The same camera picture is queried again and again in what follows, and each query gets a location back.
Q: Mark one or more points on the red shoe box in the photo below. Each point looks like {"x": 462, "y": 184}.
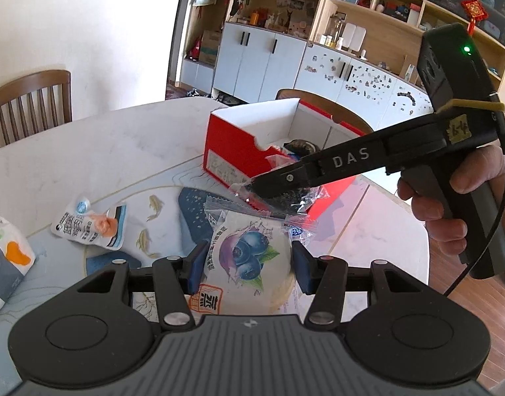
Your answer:
{"x": 245, "y": 141}

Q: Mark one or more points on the white cabinet with shelves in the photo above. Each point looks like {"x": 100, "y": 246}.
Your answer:
{"x": 360, "y": 54}

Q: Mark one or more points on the white orange snack pouch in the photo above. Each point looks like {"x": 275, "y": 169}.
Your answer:
{"x": 80, "y": 223}

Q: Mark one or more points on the black snack packet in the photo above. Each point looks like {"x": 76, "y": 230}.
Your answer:
{"x": 301, "y": 148}

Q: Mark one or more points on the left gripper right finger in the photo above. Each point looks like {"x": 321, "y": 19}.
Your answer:
{"x": 325, "y": 278}

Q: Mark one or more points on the blueberry bread clear package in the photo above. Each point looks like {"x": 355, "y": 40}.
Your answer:
{"x": 248, "y": 268}

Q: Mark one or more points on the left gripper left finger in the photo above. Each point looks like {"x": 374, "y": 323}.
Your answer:
{"x": 173, "y": 279}

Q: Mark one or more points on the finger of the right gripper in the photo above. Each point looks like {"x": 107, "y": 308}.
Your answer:
{"x": 280, "y": 181}

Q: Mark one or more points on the person right hand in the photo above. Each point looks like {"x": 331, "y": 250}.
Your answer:
{"x": 486, "y": 164}

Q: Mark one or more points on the clear bag black clips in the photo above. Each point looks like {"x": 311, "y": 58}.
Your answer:
{"x": 285, "y": 195}

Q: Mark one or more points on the tissue paper pack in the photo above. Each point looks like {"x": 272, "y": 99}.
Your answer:
{"x": 16, "y": 259}

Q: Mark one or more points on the brown wooden chair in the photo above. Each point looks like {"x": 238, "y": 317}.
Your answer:
{"x": 34, "y": 103}

